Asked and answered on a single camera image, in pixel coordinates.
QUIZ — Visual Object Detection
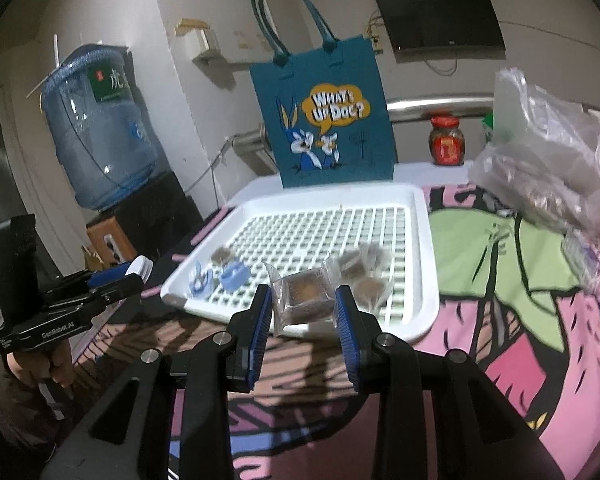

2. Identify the blue hair claw clip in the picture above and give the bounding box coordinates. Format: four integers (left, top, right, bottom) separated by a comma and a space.
188, 261, 215, 300

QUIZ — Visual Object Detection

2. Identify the brown snack cube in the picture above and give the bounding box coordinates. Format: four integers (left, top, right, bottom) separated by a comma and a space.
352, 276, 391, 312
330, 248, 372, 283
358, 243, 392, 274
264, 262, 336, 336
210, 246, 235, 268

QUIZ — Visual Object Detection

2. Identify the blue flower hair clip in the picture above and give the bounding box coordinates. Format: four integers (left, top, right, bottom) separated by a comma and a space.
220, 260, 251, 292

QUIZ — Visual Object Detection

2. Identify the person's left hand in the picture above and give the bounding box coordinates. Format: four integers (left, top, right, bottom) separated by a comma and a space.
6, 339, 76, 388

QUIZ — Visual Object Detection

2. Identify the orange wooden speaker box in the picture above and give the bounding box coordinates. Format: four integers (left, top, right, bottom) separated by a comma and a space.
86, 217, 137, 266

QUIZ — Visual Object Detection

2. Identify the black cabinet under bottle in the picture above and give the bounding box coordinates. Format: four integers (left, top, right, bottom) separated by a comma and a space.
86, 171, 202, 261

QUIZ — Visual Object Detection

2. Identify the cartoon printed bed blanket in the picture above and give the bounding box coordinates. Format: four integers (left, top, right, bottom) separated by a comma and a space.
74, 181, 600, 480

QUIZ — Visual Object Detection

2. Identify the blue water dispenser bottle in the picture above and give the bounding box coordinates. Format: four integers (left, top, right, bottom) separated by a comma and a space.
41, 44, 158, 211

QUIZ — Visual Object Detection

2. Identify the white perforated plastic tray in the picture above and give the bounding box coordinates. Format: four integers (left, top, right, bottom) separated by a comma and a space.
160, 183, 439, 342

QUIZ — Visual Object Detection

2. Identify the teal Bugs Bunny felt bag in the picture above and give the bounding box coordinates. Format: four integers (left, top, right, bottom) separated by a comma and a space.
249, 0, 396, 188

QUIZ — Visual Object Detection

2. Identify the red lidded sauce jar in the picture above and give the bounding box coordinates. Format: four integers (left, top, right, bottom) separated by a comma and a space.
429, 115, 466, 167

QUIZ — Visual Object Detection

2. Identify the clear plastic bag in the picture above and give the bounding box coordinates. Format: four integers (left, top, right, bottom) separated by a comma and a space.
468, 66, 600, 261

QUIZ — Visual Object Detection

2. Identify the green white carton box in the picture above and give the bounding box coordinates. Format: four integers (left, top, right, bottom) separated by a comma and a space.
481, 110, 494, 144

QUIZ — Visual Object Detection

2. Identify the black wall television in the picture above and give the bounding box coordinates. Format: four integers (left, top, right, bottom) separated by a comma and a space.
376, 0, 506, 54

